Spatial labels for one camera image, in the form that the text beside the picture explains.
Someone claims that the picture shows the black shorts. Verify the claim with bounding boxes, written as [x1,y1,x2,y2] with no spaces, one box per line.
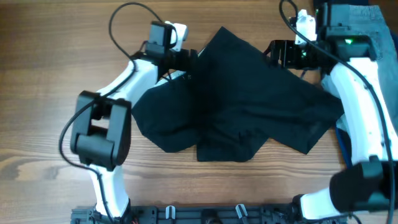
[132,27,343,162]

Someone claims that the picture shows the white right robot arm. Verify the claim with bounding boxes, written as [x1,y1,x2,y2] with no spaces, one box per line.
[266,35,397,222]

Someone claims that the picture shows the light blue denim shorts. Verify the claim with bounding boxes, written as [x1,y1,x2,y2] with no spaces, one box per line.
[328,1,397,129]

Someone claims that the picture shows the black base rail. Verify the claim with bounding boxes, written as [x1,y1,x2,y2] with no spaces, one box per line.
[70,203,363,224]

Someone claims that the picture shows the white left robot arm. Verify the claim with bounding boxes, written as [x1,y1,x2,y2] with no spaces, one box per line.
[67,49,198,223]

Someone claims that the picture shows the blue garment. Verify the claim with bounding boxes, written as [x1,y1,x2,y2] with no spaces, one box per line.
[335,126,353,168]

